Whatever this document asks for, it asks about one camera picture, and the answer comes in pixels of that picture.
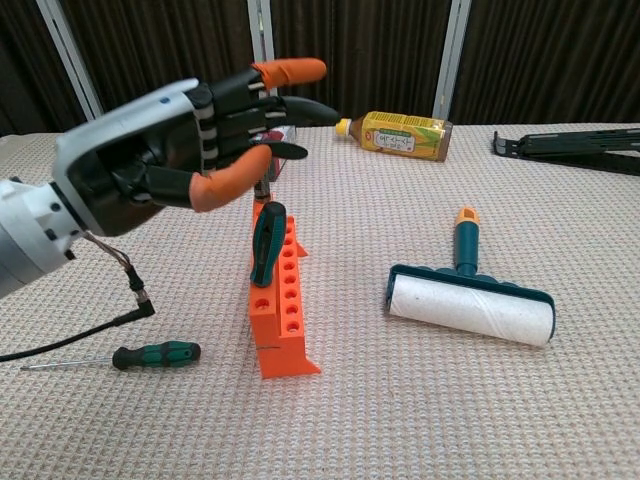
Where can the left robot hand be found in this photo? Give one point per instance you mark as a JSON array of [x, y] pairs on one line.
[[150, 145]]

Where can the grey metal precision screwdriver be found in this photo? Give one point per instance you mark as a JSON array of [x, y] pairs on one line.
[[262, 191]]

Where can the slim teal screwdriver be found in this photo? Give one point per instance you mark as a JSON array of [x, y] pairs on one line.
[[267, 245]]

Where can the orange screwdriver rack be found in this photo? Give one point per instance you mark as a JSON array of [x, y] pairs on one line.
[[290, 360]]

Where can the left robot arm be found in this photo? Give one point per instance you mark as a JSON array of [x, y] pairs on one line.
[[25, 235]]

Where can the green and black screwdriver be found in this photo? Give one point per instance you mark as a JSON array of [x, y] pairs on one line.
[[160, 354]]

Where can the red NFC juice bottle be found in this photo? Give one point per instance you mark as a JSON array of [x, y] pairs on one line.
[[287, 134]]

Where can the yellow tea bottle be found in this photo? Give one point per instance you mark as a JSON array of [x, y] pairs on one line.
[[400, 135]]

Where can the teal lint roller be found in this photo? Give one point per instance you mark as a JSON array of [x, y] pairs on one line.
[[465, 305]]

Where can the beige woven tablecloth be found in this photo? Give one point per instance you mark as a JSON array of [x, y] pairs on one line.
[[400, 425]]

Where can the black folding stand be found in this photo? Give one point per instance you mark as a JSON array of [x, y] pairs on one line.
[[575, 145]]

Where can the grey metal partition post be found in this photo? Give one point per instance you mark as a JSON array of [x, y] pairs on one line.
[[452, 50], [75, 65], [261, 30]]

